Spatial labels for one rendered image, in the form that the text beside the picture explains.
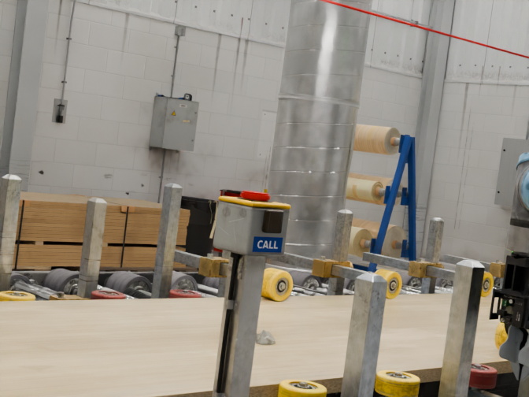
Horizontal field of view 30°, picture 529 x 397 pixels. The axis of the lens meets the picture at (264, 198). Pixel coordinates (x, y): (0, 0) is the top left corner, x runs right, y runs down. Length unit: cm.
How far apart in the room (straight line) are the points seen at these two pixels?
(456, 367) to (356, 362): 25
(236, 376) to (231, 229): 20
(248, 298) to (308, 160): 437
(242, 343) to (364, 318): 25
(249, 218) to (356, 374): 36
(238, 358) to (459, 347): 50
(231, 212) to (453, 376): 59
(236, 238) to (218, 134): 923
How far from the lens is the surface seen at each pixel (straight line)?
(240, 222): 128
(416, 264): 337
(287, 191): 570
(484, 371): 203
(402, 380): 182
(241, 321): 131
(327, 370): 184
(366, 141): 901
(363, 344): 150
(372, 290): 149
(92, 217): 246
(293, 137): 570
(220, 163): 1056
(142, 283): 304
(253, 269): 131
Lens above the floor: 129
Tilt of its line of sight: 3 degrees down
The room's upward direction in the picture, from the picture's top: 7 degrees clockwise
